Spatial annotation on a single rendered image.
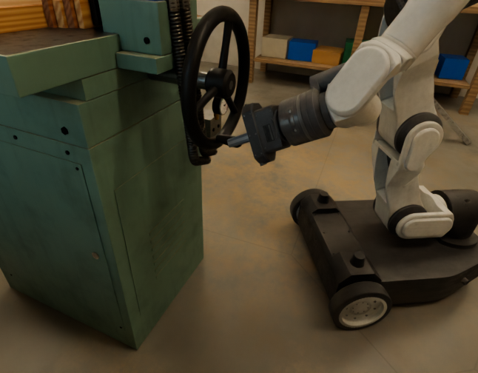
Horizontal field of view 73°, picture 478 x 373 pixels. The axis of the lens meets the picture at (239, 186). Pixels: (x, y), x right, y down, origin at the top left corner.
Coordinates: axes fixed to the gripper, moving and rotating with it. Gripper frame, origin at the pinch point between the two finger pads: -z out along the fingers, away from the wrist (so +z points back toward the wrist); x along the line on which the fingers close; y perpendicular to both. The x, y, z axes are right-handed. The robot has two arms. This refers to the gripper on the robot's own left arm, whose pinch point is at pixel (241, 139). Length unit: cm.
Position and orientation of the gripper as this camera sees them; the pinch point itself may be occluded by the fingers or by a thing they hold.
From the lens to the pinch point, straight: 67.8
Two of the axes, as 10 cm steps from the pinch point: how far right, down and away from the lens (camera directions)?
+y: -5.0, 2.2, -8.3
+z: 8.1, -2.0, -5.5
